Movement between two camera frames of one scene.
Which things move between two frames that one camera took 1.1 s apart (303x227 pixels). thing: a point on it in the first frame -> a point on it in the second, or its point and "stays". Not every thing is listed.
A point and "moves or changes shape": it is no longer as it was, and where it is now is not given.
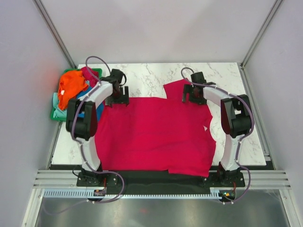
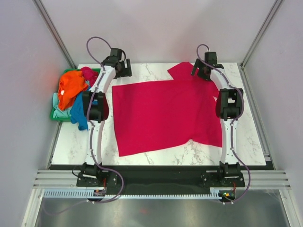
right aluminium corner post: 272,13 stays
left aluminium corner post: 55,31 stays
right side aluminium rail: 259,120 stays
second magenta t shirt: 90,75 stays
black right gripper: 189,88 -> 199,64
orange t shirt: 71,83 stays
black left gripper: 123,99 -> 127,72
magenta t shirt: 156,134 moves or changes shape
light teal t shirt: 58,112 stays
